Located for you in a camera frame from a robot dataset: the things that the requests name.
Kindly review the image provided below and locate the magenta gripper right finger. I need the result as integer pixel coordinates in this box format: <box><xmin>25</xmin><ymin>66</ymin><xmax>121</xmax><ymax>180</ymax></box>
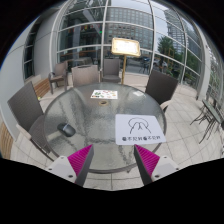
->
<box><xmin>133</xmin><ymin>144</ymin><xmax>181</xmax><ymax>187</ymax></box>

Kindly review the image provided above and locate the gold menu stand sign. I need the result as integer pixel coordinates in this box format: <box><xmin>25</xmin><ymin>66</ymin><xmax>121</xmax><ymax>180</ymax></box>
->
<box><xmin>110</xmin><ymin>37</ymin><xmax>142</xmax><ymax>85</ymax></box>

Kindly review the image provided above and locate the colourful menu card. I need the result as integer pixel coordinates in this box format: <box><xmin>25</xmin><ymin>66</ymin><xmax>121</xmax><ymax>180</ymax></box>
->
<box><xmin>91</xmin><ymin>90</ymin><xmax>118</xmax><ymax>99</ymax></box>

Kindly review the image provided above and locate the round glass table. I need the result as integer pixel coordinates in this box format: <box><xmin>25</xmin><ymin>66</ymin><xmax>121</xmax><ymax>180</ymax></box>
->
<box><xmin>44</xmin><ymin>83</ymin><xmax>167</xmax><ymax>173</ymax></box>

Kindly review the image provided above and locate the grey wicker chair far left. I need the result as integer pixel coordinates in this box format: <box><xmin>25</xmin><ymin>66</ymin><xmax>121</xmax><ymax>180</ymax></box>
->
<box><xmin>48</xmin><ymin>61</ymin><xmax>68</xmax><ymax>90</ymax></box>

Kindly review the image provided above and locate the grey wicker chair behind table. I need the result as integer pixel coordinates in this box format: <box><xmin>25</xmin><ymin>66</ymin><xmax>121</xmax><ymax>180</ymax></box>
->
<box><xmin>72</xmin><ymin>65</ymin><xmax>99</xmax><ymax>87</ymax></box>

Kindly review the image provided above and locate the grey wicker chair far centre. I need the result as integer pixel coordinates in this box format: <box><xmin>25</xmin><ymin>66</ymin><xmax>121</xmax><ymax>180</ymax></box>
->
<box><xmin>102</xmin><ymin>59</ymin><xmax>121</xmax><ymax>83</ymax></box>

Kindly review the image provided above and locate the white mouse pad with drawing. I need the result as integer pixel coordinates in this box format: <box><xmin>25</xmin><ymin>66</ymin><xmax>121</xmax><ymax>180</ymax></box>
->
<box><xmin>115</xmin><ymin>114</ymin><xmax>166</xmax><ymax>145</ymax></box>

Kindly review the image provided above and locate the black computer mouse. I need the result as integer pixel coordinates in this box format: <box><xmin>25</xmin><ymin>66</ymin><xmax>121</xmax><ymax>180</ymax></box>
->
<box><xmin>57</xmin><ymin>123</ymin><xmax>76</xmax><ymax>137</ymax></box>

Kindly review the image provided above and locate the grey wicker chair right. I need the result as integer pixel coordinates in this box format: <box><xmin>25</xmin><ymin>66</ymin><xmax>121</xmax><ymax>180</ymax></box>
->
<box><xmin>145</xmin><ymin>70</ymin><xmax>178</xmax><ymax>111</ymax></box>

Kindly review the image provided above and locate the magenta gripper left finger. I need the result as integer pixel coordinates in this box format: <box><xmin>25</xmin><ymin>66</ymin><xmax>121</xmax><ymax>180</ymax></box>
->
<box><xmin>45</xmin><ymin>144</ymin><xmax>95</xmax><ymax>187</ymax></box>

